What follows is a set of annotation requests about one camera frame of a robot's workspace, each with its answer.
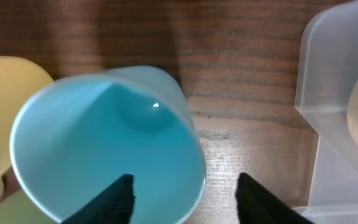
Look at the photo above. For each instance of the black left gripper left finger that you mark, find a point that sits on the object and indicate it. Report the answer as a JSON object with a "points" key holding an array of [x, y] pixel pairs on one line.
{"points": [[114, 205]]}

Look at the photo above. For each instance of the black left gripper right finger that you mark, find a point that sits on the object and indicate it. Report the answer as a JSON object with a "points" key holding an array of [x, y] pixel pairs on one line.
{"points": [[256, 205]]}

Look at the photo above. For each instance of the light blue cup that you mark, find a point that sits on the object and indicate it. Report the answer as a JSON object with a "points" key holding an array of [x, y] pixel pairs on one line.
{"points": [[75, 137]]}

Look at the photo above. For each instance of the clear plastic storage container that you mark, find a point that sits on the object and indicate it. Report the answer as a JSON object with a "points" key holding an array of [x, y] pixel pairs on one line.
{"points": [[327, 75]]}

